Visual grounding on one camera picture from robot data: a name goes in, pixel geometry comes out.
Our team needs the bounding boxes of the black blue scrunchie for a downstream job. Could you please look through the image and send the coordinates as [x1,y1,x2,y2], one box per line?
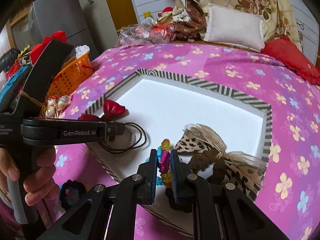
[59,180,87,211]

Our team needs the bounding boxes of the amber crystal bead bracelet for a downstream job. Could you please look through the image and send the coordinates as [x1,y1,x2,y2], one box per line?
[158,138,175,189]

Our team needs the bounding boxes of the leopard print brown bow scrunchie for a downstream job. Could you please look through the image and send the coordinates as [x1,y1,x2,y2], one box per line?
[175,124,266,192]

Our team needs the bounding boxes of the red velvet bow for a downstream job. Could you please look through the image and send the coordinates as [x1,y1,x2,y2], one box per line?
[80,100,126,122]

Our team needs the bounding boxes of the black elastic with wooden charm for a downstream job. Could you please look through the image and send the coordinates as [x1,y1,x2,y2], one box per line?
[98,122,147,154]

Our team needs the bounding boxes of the magenta sleeve forearm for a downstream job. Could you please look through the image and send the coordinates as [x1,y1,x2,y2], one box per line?
[1,200,24,239]

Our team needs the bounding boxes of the person's left hand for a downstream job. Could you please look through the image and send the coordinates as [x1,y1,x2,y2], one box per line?
[1,146,60,206]

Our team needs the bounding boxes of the phone mounted on gripper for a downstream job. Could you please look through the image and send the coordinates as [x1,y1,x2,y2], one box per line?
[13,39,74,117]

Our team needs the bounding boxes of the foil wrapped egg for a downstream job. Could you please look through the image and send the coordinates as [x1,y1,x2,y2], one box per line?
[57,95,71,111]
[44,106,59,118]
[47,99,57,107]

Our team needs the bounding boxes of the blue turquoise bag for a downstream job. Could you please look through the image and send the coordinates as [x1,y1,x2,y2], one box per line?
[1,64,32,111]

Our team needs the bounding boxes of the pink floral bedsheet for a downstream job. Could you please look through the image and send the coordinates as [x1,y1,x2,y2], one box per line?
[60,43,319,239]

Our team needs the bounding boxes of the striped shallow cardboard tray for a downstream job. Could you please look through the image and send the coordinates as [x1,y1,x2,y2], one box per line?
[80,68,273,238]

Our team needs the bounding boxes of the red gift bag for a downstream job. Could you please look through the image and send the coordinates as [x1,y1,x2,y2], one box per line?
[30,30,67,64]

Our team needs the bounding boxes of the orange plastic basket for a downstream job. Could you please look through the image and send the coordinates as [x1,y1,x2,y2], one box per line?
[47,52,93,98]

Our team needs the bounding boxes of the white tissue in basket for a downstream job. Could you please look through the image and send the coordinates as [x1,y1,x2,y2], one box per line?
[75,45,90,59]

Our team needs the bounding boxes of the grey refrigerator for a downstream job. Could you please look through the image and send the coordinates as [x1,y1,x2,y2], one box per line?
[25,0,118,60]

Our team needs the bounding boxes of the clear plastic bag of items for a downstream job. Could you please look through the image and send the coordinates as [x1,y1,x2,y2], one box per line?
[115,17,176,47]

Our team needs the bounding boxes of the red cushion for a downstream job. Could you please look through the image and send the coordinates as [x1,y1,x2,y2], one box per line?
[261,36,319,85]

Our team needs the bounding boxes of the brown patterned cloth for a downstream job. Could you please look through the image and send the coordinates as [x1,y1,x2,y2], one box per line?
[172,0,207,40]

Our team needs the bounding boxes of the santa plush toy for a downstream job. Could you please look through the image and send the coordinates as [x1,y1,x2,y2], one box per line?
[157,7,174,24]

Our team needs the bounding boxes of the white grey pillow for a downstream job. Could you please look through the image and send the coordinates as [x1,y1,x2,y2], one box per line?
[204,3,265,52]

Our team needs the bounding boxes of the floral beige quilt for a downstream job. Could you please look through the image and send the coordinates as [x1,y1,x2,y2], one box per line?
[170,0,303,51]

